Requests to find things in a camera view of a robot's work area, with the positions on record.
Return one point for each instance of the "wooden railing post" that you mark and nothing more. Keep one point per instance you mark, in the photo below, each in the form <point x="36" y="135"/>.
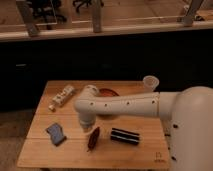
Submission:
<point x="188" y="19"/>
<point x="96" y="16"/>
<point x="27" y="18"/>

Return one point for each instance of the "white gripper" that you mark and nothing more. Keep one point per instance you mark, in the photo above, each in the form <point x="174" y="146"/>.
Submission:
<point x="87" y="123"/>

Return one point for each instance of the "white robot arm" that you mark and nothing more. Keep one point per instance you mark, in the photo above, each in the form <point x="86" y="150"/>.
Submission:
<point x="190" y="113"/>

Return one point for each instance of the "wooden railing post right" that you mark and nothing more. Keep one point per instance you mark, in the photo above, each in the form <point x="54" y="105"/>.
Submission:
<point x="188" y="19"/>

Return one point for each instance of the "wooden railing post middle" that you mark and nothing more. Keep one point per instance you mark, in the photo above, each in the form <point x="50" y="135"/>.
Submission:
<point x="96" y="16"/>

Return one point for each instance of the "black office chair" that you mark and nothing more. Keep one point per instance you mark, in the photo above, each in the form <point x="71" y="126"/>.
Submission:
<point x="82" y="2"/>
<point x="45" y="8"/>

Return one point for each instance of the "black striped rectangular box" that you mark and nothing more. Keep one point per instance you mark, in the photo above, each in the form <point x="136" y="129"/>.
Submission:
<point x="125" y="136"/>

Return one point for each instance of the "wooden railing post left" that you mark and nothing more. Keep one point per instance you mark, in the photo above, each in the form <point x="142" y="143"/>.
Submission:
<point x="27" y="18"/>

